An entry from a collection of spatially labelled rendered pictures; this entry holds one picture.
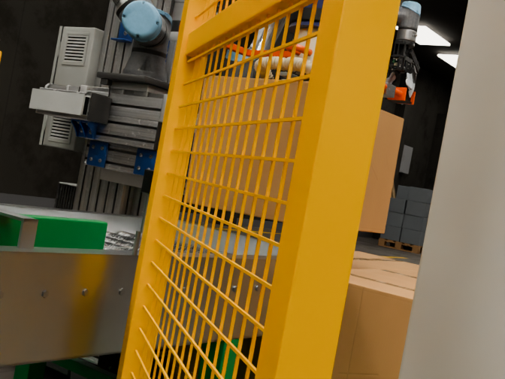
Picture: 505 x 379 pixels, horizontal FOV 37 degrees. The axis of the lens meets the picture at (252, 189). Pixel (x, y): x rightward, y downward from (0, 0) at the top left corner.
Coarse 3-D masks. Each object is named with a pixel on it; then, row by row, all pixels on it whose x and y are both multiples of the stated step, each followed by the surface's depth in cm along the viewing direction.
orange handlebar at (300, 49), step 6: (228, 48) 245; (234, 48) 247; (240, 48) 249; (288, 48) 230; (300, 48) 228; (240, 54) 252; (246, 54) 252; (276, 54) 245; (288, 54) 242; (396, 90) 280
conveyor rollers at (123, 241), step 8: (112, 232) 218; (120, 232) 227; (128, 232) 227; (112, 240) 203; (120, 240) 203; (128, 240) 212; (104, 248) 180; (112, 248) 190; (120, 248) 189; (128, 248) 188; (184, 248) 213; (192, 248) 221; (200, 248) 221
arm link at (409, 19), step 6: (402, 6) 286; (408, 6) 284; (414, 6) 283; (420, 6) 285; (402, 12) 284; (408, 12) 284; (414, 12) 283; (420, 12) 286; (402, 18) 284; (408, 18) 284; (414, 18) 284; (396, 24) 287; (402, 24) 285; (408, 24) 284; (414, 24) 284; (414, 30) 284
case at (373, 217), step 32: (256, 96) 218; (288, 96) 211; (288, 128) 210; (384, 128) 244; (256, 160) 216; (384, 160) 247; (224, 192) 222; (288, 192) 208; (384, 192) 251; (384, 224) 254
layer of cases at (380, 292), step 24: (360, 264) 271; (384, 264) 290; (408, 264) 313; (360, 288) 204; (384, 288) 208; (408, 288) 219; (360, 312) 204; (384, 312) 200; (408, 312) 196; (360, 336) 203; (384, 336) 199; (192, 360) 235; (240, 360) 225; (336, 360) 206; (360, 360) 202; (384, 360) 198
